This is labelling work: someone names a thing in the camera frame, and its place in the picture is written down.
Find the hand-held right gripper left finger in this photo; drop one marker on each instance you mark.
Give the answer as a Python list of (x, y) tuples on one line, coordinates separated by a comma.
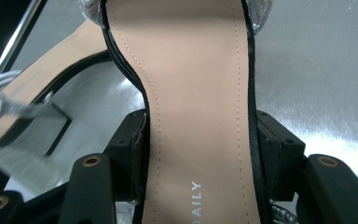
[(127, 149)]

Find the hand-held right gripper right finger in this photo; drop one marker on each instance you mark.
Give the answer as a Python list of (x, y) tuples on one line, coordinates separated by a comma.
[(279, 155)]

